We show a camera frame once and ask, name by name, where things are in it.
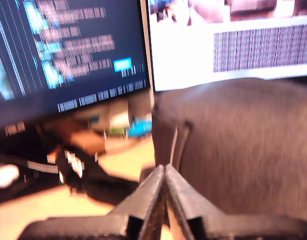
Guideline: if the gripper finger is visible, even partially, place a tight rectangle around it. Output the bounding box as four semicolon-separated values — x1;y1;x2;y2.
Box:
107;164;166;240
166;163;226;240

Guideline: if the grey fabric backpack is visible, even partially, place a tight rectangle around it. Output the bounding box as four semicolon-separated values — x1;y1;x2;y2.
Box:
151;77;307;218

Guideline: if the black device with white labels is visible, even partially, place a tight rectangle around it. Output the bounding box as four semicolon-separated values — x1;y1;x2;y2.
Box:
47;144;142;206

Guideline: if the small teal item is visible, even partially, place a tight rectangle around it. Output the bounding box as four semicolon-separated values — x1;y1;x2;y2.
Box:
127;116;153;139

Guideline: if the black round pad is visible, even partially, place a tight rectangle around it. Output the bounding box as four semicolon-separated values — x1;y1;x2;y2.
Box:
0;152;62;201

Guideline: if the monitor with dark code screen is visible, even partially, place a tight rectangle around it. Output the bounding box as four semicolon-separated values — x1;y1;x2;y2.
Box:
0;0;156;132

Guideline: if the monitor with white purple screen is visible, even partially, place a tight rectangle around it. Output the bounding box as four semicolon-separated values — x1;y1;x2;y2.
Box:
145;0;307;93

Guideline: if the white earbuds case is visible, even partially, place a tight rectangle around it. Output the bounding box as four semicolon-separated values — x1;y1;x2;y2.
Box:
0;163;21;189

